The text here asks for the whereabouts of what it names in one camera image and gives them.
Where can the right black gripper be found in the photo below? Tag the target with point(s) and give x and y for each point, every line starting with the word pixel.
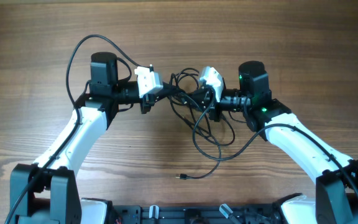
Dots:
pixel 211 104

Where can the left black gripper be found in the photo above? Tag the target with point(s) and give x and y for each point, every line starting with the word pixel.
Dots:
pixel 148 101

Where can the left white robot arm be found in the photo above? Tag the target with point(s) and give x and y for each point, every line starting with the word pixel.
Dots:
pixel 46 191

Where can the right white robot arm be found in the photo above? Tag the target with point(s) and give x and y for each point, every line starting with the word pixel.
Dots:
pixel 334 174

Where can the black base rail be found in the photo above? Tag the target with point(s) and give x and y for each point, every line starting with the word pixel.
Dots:
pixel 247 214

